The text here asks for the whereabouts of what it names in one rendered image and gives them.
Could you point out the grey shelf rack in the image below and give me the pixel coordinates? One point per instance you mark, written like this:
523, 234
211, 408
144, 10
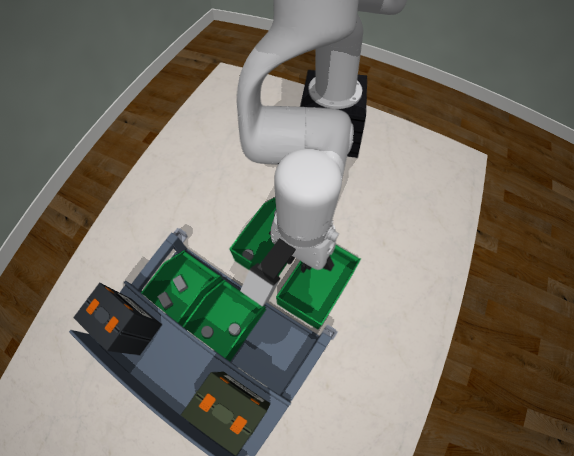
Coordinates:
175, 363

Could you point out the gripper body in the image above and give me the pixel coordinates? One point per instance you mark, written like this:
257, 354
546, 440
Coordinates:
314, 257

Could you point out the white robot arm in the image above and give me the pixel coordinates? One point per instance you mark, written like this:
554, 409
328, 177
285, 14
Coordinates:
308, 180

